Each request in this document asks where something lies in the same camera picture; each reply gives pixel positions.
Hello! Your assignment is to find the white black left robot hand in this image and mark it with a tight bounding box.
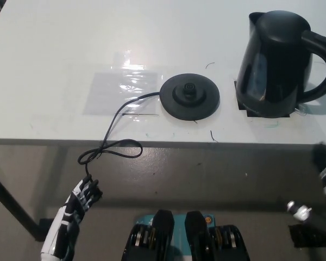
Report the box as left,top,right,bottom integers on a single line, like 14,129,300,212
40,175,103,259

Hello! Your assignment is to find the black electric kettle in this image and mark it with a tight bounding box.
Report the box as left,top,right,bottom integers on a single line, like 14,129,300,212
235,11,326,119

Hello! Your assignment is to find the black teal robot torso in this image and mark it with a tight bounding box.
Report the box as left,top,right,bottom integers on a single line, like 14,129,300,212
121,208,248,261

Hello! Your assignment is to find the round black kettle base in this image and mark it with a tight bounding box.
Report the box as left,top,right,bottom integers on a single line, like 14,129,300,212
159,72,221,121

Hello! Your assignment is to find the black diagonal table leg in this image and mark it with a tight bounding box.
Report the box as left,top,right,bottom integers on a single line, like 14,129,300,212
0,160,41,238

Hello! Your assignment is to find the black tape patch on table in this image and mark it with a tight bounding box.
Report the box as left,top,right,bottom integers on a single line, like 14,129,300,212
233,80,293,119

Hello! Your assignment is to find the clear plastic tape sheet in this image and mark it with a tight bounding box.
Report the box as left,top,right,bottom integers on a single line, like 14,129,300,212
83,50,166,116

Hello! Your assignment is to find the black power cord with plug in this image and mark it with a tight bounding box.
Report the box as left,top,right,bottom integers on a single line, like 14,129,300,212
78,91,161,182

